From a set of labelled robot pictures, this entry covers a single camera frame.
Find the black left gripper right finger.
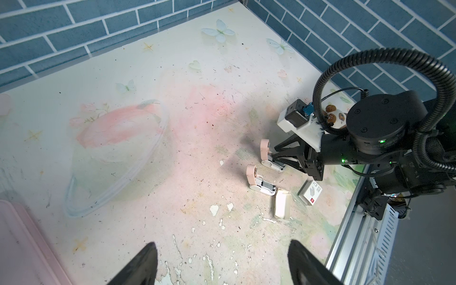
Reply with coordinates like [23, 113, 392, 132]
[287, 240, 342, 285]

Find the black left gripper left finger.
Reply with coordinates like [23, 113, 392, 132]
[108, 242, 158, 285]

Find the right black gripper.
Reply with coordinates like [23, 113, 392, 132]
[273, 91, 445, 180]

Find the staple box sleeve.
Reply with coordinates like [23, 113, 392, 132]
[298, 180, 323, 206]

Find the staple box tray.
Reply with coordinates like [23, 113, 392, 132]
[274, 189, 292, 220]

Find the brown panda plush toy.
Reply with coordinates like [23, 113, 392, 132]
[325, 104, 347, 129]

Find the pink flat case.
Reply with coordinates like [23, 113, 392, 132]
[1, 200, 71, 285]

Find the clear plastic lid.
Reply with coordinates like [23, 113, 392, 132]
[64, 99, 169, 217]

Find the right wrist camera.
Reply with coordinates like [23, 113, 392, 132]
[277, 99, 327, 153]

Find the aluminium front rail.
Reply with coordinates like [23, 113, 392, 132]
[325, 178, 399, 285]

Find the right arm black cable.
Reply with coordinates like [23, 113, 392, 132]
[312, 47, 456, 173]

